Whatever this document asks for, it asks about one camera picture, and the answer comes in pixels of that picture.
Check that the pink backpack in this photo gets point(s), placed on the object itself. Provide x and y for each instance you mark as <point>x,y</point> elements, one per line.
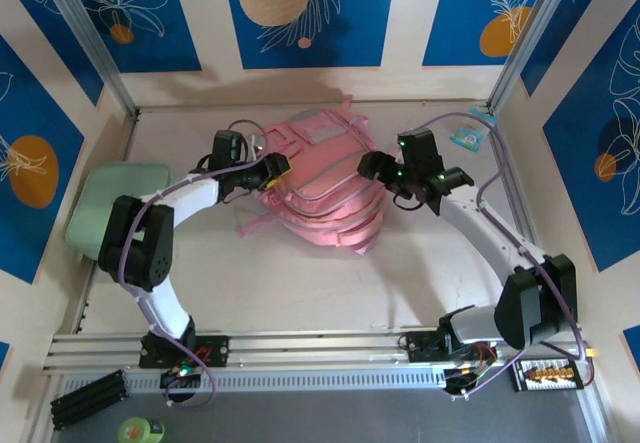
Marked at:
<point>325,188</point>

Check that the light blue tissue pack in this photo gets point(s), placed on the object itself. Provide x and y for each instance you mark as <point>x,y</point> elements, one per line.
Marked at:
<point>467,139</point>

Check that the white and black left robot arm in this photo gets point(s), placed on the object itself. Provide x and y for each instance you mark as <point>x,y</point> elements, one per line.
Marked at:
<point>140,248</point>

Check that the mint green zip pouch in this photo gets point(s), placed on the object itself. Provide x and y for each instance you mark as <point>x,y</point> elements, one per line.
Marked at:
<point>95,203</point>

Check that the small black circuit board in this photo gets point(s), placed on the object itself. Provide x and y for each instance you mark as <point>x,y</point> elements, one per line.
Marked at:
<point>180,377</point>
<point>465,379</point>

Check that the black board with orange connectors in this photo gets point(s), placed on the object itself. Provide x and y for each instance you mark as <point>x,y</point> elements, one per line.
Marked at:
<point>545,375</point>

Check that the yellow power connector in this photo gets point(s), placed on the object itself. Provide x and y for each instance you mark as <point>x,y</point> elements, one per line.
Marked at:
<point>592,352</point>

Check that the black ribbed metal block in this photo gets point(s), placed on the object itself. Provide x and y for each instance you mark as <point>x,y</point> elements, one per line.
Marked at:
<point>87,400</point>

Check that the green tape roll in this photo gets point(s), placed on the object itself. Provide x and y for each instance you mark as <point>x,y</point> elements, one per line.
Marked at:
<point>140,430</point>

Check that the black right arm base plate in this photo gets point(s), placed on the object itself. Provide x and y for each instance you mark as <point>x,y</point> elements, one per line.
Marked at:
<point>420,348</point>

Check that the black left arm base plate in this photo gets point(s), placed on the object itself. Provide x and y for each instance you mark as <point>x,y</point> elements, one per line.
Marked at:
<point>215,350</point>

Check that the long aluminium mounting rail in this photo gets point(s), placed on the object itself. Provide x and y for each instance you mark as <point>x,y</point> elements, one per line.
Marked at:
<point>325,348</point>

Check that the aluminium frame post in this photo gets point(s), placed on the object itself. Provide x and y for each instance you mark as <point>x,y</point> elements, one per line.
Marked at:
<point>530,38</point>
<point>90,38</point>

